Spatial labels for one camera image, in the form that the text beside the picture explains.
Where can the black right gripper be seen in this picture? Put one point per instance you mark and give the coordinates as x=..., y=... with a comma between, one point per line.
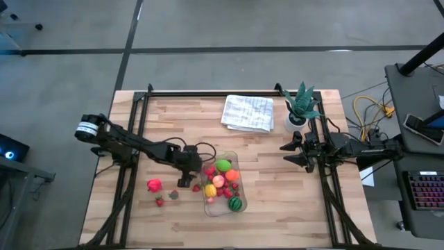
x=315, y=151

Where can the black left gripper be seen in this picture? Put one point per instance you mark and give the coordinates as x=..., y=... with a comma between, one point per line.
x=189, y=159

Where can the red toy strawberry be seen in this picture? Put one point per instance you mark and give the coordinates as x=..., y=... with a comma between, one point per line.
x=220, y=192
x=228, y=193
x=210, y=177
x=196, y=188
x=159, y=201
x=235, y=186
x=173, y=194

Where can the orange toy egg fruit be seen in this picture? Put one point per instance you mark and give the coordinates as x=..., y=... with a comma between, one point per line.
x=218, y=181

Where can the red toy bell pepper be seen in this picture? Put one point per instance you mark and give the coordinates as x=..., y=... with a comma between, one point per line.
x=154, y=185

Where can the clear plastic tupperware container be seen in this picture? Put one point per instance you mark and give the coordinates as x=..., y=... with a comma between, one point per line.
x=216, y=208

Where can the orange toy mandarin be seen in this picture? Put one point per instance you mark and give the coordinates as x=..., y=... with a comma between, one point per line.
x=232, y=175

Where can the green striped toy watermelon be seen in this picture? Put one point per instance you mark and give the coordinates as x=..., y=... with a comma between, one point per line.
x=235, y=204

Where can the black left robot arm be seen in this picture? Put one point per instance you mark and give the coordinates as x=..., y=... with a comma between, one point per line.
x=138, y=146

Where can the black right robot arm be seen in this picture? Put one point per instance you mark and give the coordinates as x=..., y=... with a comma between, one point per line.
x=364, y=151

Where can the green snake plant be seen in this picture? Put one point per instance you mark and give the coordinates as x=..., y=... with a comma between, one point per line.
x=301, y=104

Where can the white checked folded towel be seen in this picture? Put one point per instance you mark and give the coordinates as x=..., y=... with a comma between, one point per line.
x=248, y=113

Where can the white paper sheet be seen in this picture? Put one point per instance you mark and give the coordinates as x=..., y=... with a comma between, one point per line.
x=367, y=177

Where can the black smartphone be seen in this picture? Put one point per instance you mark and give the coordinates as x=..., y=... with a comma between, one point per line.
x=421, y=130

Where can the dark gray desk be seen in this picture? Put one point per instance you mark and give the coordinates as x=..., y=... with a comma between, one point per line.
x=409, y=93
x=423, y=225

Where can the backlit black keyboard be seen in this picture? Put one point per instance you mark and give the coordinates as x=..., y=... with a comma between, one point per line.
x=426, y=191

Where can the black metal pole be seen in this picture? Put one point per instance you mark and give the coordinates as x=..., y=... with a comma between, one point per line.
x=419, y=52

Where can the dark side desk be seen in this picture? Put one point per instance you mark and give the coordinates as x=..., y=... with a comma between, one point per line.
x=17, y=208

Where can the black device with blue light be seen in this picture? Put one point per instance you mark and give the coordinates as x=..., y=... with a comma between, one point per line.
x=17, y=147

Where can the gray chair base with casters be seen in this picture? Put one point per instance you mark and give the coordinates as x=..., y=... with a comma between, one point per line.
x=39, y=26

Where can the black aluminium table frame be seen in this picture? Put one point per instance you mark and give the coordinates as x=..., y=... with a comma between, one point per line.
x=190, y=93

